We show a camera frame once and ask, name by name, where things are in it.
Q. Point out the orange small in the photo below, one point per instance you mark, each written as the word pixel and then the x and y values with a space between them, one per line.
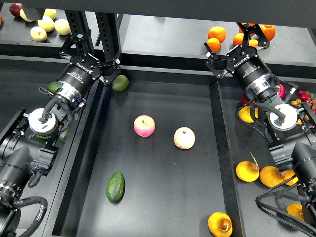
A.
pixel 238 39
pixel 253 43

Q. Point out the pale yellow apple right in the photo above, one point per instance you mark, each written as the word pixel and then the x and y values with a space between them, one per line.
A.
pixel 62 26

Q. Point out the pale yellow pink apple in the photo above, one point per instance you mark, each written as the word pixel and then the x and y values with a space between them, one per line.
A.
pixel 184 138

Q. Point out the black right tray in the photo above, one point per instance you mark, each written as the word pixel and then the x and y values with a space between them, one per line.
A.
pixel 237 142

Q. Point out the round green avocado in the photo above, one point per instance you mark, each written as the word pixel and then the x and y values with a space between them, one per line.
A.
pixel 120 83

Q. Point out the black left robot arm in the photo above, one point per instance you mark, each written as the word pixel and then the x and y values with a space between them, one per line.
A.
pixel 28 143

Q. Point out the yellow pear middle right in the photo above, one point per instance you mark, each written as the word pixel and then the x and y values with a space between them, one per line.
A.
pixel 270 176

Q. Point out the yellow pear bottom right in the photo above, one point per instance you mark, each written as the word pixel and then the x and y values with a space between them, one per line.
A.
pixel 295 210

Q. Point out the pale yellow apple middle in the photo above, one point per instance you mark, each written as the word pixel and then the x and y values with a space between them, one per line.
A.
pixel 46 23

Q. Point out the black perforated shelf post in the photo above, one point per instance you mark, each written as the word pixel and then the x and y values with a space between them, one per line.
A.
pixel 108 34

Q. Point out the green avocado top left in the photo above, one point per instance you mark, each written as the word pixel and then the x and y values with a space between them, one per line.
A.
pixel 53 87

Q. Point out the black left tray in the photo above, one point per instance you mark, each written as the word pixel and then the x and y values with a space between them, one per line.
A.
pixel 66 186

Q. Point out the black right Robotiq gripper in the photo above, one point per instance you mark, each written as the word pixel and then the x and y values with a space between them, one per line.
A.
pixel 247 67

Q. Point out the orange lower left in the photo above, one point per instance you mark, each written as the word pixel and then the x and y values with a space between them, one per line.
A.
pixel 214 44

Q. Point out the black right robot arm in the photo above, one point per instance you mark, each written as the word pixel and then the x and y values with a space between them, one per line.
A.
pixel 288 131

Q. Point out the red apple right tray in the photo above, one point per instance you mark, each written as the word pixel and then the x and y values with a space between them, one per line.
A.
pixel 281 91

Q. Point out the yellow pear long stem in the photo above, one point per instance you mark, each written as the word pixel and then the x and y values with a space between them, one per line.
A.
pixel 248 171

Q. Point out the orange cherry tomato bunch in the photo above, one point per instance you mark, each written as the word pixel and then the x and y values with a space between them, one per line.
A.
pixel 296 102

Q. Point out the orange top right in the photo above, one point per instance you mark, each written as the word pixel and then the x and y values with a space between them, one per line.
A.
pixel 269 31

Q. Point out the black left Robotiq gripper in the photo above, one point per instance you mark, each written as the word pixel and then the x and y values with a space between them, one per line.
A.
pixel 82 75

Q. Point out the orange centre small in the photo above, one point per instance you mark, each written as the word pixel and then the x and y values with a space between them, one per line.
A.
pixel 238 39

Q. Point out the yellow pear upper right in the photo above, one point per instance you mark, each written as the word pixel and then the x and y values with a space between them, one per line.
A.
pixel 244 114

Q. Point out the dark avocado by wall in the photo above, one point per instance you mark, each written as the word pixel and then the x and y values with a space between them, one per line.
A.
pixel 64 134

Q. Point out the red cherry tomato bunch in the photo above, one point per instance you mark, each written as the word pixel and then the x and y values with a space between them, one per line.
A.
pixel 307 97

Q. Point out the orange top left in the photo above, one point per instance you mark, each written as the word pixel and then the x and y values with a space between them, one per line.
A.
pixel 217 32

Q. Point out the large black centre tray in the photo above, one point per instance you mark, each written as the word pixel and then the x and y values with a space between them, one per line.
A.
pixel 168 192

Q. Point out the yellow pear with stem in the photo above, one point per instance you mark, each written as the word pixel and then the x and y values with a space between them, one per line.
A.
pixel 220 224

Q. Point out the dark red apple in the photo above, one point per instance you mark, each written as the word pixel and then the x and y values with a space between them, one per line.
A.
pixel 15 9

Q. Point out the dark green avocado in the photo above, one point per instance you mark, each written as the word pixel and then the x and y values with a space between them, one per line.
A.
pixel 115 187

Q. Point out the pink red apple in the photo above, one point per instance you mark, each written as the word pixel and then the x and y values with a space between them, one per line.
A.
pixel 144 125

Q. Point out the pale yellow apple back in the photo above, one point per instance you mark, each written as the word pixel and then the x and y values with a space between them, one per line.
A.
pixel 50 13

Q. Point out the pale yellow apple front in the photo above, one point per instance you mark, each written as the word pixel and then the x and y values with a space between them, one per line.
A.
pixel 38 34

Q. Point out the orange right small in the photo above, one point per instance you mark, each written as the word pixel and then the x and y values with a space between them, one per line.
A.
pixel 253 43

